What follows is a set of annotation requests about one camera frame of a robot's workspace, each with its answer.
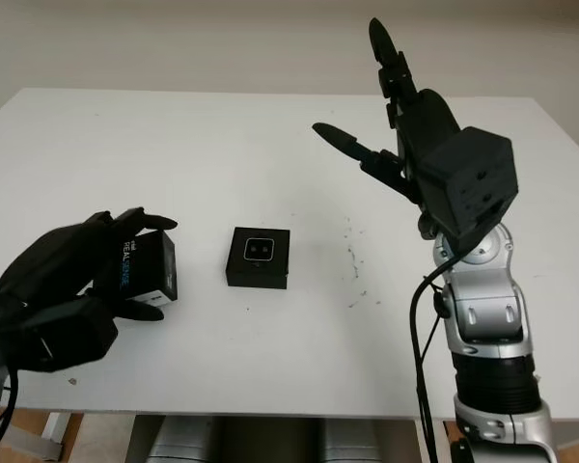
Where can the grey robot thigh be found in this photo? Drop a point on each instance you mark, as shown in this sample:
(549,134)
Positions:
(350,441)
(178,441)

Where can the black RealSense box lid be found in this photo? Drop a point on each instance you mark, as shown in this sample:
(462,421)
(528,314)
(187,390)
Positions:
(145,270)

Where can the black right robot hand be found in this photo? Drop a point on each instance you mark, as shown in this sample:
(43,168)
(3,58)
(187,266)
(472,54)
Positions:
(424,120)

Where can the white metal table leg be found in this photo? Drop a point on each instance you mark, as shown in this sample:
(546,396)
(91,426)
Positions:
(34,434)

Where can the small silver depth camera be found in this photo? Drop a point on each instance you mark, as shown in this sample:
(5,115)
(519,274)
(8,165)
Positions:
(259,248)

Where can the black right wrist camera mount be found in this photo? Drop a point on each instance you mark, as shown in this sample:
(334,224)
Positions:
(473,183)

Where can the grey right robot thigh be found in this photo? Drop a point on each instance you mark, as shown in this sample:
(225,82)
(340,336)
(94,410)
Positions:
(350,441)

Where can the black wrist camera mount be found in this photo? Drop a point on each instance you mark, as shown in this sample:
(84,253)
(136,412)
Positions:
(67,337)
(473,183)

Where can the black box base foam insert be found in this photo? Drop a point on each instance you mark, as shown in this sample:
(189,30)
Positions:
(239,277)

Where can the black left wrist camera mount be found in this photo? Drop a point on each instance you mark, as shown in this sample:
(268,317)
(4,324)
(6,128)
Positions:
(67,337)

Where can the grey left robot thigh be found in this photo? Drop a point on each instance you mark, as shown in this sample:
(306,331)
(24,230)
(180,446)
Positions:
(178,441)

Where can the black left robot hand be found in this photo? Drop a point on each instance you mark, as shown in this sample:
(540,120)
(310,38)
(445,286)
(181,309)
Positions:
(48,260)

